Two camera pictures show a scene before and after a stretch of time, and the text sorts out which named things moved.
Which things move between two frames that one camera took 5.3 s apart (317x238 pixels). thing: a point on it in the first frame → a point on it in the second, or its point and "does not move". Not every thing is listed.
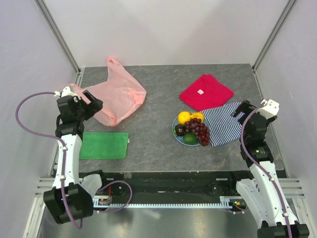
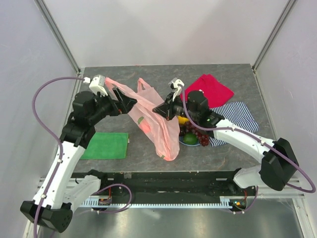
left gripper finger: x=87 y=93 → x=118 y=93
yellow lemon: x=184 y=116 does not move
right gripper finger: x=246 y=103 → x=169 y=97
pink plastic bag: x=120 y=94 → x=160 y=131
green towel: x=100 y=145 does not move
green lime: x=190 y=138 does not move
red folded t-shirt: x=206 y=93 does not move
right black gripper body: x=245 y=138 → x=177 y=108
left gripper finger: x=95 y=105 → x=125 y=104
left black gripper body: x=81 y=111 → x=105 y=106
